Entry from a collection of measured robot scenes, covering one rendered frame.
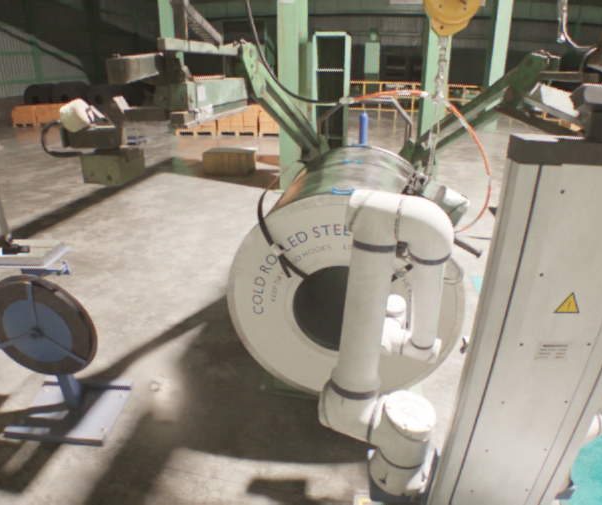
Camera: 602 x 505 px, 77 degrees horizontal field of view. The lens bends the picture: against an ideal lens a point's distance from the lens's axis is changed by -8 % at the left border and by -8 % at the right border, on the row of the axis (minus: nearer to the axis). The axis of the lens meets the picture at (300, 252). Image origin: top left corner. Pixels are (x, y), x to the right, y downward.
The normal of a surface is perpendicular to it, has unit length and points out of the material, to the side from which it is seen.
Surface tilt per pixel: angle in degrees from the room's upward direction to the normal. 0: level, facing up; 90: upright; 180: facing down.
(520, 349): 90
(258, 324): 90
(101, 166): 89
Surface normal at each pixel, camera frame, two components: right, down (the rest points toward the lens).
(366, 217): -0.47, 0.22
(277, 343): -0.19, 0.41
